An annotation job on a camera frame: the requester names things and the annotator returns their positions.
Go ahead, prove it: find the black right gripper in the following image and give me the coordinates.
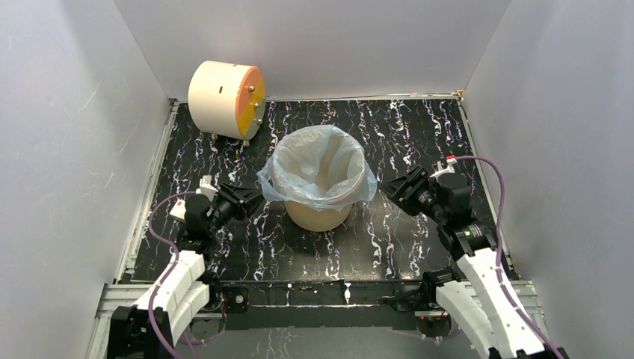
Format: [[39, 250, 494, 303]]
[[376, 165, 446, 224]]

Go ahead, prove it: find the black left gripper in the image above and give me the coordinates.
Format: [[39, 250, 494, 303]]
[[206, 182, 267, 236]]

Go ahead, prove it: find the beige round trash bin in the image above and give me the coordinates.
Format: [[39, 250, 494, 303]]
[[277, 129, 356, 233]]

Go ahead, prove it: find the translucent blue plastic trash bag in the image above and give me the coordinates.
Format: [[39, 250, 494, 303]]
[[256, 125, 378, 212]]

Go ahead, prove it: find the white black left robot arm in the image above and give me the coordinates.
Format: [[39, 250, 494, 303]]
[[105, 185, 262, 358]]

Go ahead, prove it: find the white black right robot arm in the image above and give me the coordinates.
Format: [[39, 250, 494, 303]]
[[361, 165, 567, 358]]

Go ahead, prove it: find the white trash bag box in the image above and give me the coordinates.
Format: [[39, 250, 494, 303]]
[[169, 199, 186, 222]]

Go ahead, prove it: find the white cylinder with orange face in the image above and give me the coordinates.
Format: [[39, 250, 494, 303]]
[[188, 61, 266, 142]]

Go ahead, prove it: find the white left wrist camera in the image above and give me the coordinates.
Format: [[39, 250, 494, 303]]
[[196, 175, 218, 202]]

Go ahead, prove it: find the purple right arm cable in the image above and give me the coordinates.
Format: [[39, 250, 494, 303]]
[[448, 155, 568, 359]]

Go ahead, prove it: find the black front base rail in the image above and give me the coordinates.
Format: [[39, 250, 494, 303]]
[[188, 280, 472, 340]]

